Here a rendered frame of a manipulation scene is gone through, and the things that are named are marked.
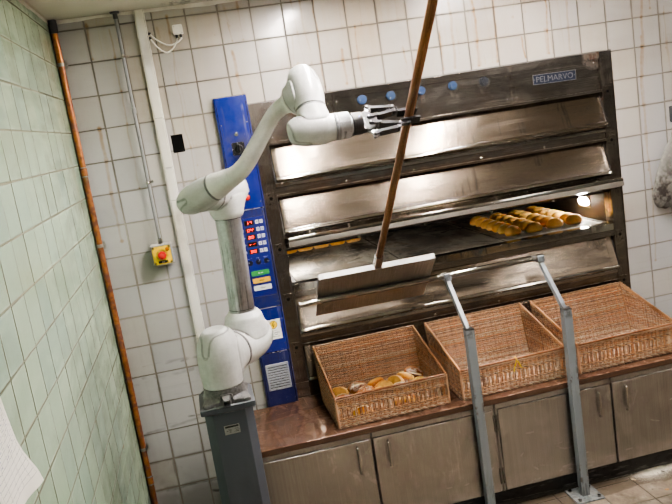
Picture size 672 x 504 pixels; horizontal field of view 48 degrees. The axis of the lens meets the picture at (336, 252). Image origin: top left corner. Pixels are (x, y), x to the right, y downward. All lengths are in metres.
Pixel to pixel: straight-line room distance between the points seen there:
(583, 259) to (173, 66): 2.38
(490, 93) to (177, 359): 2.10
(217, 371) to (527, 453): 1.68
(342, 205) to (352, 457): 1.24
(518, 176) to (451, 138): 0.43
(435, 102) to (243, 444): 1.99
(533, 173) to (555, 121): 0.29
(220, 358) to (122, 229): 1.15
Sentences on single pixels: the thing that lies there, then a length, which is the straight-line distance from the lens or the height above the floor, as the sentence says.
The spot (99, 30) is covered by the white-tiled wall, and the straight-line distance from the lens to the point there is 3.75.
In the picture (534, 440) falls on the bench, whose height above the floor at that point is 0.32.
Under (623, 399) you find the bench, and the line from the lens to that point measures 3.97.
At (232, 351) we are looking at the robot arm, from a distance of 2.83.
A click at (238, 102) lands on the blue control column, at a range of 3.68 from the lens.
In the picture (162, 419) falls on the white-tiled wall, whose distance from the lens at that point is 3.96.
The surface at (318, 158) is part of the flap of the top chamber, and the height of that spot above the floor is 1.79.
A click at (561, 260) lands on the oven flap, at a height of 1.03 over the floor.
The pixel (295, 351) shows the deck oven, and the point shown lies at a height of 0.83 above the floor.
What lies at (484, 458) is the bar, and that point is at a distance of 3.68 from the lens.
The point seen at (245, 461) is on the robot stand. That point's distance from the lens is 2.94.
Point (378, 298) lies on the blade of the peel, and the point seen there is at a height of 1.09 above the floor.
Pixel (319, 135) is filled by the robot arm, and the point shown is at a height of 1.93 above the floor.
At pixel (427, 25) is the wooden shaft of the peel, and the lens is 2.28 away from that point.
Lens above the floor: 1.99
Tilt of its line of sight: 10 degrees down
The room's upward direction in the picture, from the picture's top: 9 degrees counter-clockwise
